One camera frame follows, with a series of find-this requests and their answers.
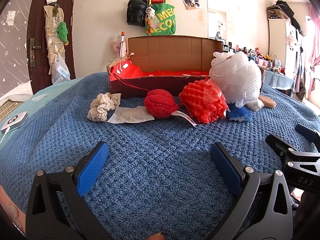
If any round tan sponge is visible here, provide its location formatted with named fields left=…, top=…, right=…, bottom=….
left=258, top=95, right=276, bottom=108

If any white towel packet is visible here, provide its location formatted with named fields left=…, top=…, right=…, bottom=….
left=245, top=99, right=265, bottom=112

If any blue sponge cloth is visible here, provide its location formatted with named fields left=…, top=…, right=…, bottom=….
left=226, top=103, right=253, bottom=122

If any white mesh bath pouf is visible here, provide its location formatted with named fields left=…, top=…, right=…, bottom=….
left=209, top=51, right=262, bottom=108

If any red mesh scrubber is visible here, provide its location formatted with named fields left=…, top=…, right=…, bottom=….
left=178, top=78, right=229, bottom=124

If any white pad packet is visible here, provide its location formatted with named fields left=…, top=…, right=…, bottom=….
left=107, top=106, right=155, bottom=124

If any red crochet ball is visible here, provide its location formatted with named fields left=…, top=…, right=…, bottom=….
left=144, top=89, right=179, bottom=119

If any table with blue cloth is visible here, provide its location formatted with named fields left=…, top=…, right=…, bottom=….
left=263, top=70, right=294, bottom=96

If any pink curtain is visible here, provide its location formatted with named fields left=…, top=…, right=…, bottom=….
left=306, top=4, right=319, bottom=99

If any white wardrobe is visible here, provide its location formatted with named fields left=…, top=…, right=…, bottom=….
left=268, top=18, right=302, bottom=69

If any white controller device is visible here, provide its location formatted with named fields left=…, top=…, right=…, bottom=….
left=1, top=111, right=29, bottom=134

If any blue knitted blanket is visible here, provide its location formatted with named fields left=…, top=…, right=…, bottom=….
left=1, top=73, right=319, bottom=239

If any white plastic bag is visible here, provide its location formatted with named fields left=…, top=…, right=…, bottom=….
left=52, top=53, right=71, bottom=85

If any dark brown door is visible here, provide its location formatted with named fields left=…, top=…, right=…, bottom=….
left=27, top=0, right=76, bottom=94

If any cardboard box red lining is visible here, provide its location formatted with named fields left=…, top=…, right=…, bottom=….
left=107, top=35, right=222, bottom=99

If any pink plush toy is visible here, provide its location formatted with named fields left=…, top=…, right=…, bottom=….
left=111, top=35, right=126, bottom=58

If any green plush toy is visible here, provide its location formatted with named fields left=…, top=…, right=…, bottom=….
left=56, top=22, right=69, bottom=46

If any green tote bag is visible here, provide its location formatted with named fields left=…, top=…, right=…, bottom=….
left=145, top=3, right=176, bottom=36

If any beige hanging organizer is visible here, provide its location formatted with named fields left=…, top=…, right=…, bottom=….
left=43, top=5, right=65, bottom=75

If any black backpack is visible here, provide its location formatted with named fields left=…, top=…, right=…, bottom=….
left=126, top=0, right=148, bottom=28

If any wall mirror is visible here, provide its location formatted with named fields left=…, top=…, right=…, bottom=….
left=207, top=0, right=227, bottom=44

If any mop handle orange tip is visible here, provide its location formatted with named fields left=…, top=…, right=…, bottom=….
left=118, top=31, right=125, bottom=58

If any small white plush keychain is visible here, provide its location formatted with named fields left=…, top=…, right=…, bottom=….
left=145, top=6, right=155, bottom=20

